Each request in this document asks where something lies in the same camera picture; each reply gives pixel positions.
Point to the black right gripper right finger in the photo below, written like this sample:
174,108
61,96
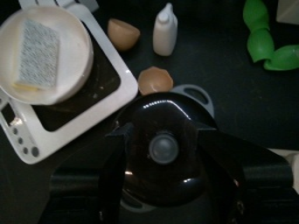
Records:
222,169

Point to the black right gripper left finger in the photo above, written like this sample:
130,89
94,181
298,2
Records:
114,172

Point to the white pan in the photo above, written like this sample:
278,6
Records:
49,55

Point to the white toy stove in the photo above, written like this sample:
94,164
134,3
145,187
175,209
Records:
78,96

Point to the tan eggshell half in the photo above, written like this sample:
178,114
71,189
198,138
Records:
155,80
122,33

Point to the white and yellow sponge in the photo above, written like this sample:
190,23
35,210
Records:
38,55

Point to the green toy pea pod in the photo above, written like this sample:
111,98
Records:
269,38

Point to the white squeeze bottle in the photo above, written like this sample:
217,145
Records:
165,30

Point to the white box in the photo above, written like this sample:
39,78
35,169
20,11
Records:
287,11

